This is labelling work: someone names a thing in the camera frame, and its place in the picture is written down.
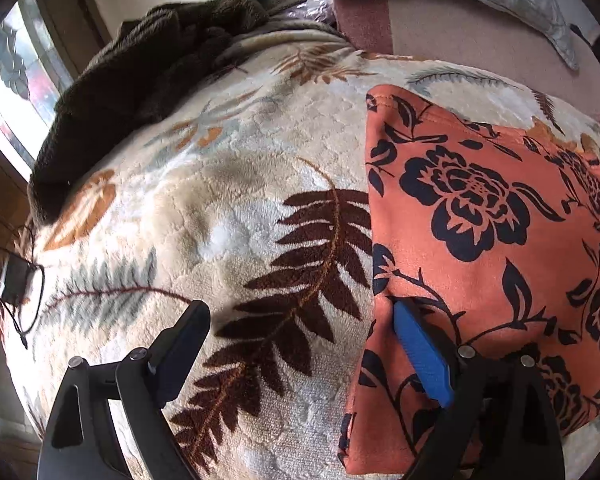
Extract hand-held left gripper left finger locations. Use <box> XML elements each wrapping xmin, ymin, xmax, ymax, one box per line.
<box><xmin>36</xmin><ymin>300</ymin><xmax>212</xmax><ymax>480</ymax></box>

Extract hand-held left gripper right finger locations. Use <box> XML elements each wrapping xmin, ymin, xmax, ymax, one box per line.
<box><xmin>392</xmin><ymin>299</ymin><xmax>566</xmax><ymax>480</ymax></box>

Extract orange floral garment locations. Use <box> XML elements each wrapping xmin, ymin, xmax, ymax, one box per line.
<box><xmin>337</xmin><ymin>84</ymin><xmax>600</xmax><ymax>476</ymax></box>

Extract cream leaf print blanket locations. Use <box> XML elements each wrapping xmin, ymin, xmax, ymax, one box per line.
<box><xmin>0</xmin><ymin>27</ymin><xmax>600</xmax><ymax>480</ymax></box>

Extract brown fleece blanket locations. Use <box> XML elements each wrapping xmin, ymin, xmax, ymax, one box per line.
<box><xmin>27</xmin><ymin>0</ymin><xmax>281</xmax><ymax>223</ymax></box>

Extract pink sofa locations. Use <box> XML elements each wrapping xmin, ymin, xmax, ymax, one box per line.
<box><xmin>332</xmin><ymin>0</ymin><xmax>600</xmax><ymax>126</ymax></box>

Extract wooden door with stained glass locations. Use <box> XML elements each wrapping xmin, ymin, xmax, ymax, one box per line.
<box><xmin>0</xmin><ymin>0</ymin><xmax>106</xmax><ymax>221</ymax></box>

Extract purple patterned cloth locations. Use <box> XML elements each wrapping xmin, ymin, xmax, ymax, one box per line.
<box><xmin>280</xmin><ymin>0</ymin><xmax>342</xmax><ymax>30</ymax></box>

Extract black charger with cable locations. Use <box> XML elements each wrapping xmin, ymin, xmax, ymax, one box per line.
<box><xmin>0</xmin><ymin>225</ymin><xmax>46</xmax><ymax>348</ymax></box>

